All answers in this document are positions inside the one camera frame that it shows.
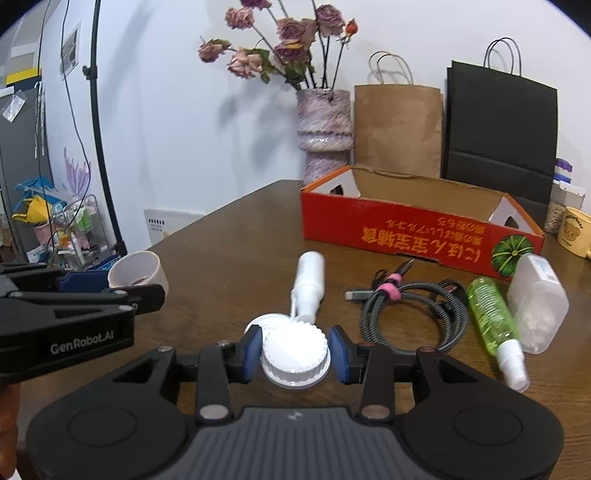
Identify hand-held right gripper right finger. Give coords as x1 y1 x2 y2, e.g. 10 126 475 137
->
328 325 485 423

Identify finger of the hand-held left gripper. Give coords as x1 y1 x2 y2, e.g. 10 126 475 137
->
0 284 165 326
0 262 112 296

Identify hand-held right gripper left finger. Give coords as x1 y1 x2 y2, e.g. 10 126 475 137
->
113 327 264 424

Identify white ribbed bottle cap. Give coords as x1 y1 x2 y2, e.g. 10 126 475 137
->
261 323 332 388

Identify white tape roll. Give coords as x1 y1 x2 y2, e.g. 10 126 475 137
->
108 250 170 301

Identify white spray bottle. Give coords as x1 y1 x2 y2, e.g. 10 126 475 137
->
290 251 326 324

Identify red cardboard box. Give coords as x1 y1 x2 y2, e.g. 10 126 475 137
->
300 165 546 280

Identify green spray bottle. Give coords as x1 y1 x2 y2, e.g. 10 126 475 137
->
466 277 529 393

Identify person's left forearm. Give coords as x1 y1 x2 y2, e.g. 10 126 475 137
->
0 383 21 480

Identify white board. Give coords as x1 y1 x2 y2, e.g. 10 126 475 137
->
144 208 206 252

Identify black light stand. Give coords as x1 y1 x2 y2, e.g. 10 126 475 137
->
82 0 128 257

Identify translucent plastic box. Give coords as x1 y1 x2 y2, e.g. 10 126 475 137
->
507 254 570 355

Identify purple marbled vase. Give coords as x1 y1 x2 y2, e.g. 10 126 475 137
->
295 89 354 185

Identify brown paper bag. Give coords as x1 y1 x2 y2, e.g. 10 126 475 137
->
353 52 445 178

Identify yellow bear mug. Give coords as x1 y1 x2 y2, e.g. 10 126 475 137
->
556 208 591 259

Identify clear oats container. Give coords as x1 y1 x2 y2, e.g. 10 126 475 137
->
544 180 586 234

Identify black paper bag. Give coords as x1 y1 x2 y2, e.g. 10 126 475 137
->
441 38 559 206

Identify dried pink roses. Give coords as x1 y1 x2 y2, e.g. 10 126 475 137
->
198 0 358 90

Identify wire storage rack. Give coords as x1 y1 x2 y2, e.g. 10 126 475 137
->
51 194 116 273

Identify grey braided cable coil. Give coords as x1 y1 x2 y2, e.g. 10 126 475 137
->
344 272 469 354

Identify purple wall sticker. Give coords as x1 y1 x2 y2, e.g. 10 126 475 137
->
62 148 92 199

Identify thin black cable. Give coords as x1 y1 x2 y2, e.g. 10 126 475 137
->
372 258 416 287

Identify wall poster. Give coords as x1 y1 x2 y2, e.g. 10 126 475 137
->
61 27 82 75

